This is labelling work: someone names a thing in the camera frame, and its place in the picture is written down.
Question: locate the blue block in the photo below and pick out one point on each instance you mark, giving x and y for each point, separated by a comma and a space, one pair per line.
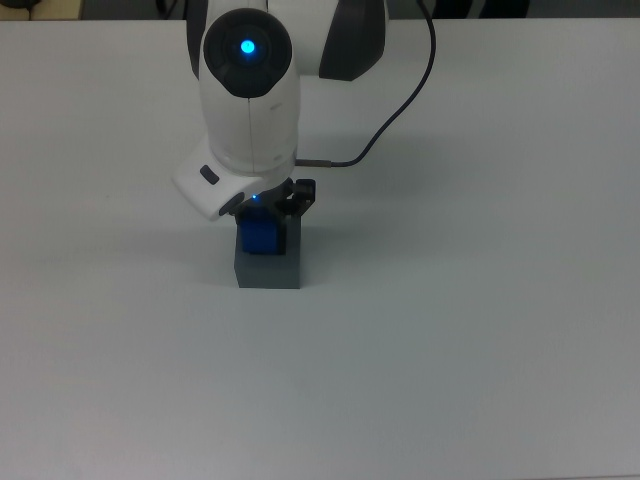
261, 235

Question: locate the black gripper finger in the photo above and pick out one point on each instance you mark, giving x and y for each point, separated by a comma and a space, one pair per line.
304, 195

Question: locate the dark background furniture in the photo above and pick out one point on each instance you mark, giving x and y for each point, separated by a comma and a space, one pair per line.
480, 7

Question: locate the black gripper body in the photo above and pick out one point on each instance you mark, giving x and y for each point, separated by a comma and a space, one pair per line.
272, 200

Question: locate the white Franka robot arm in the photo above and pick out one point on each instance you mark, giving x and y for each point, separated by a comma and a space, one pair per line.
250, 115

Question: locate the grey hollow cuboid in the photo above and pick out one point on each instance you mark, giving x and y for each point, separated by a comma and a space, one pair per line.
270, 272

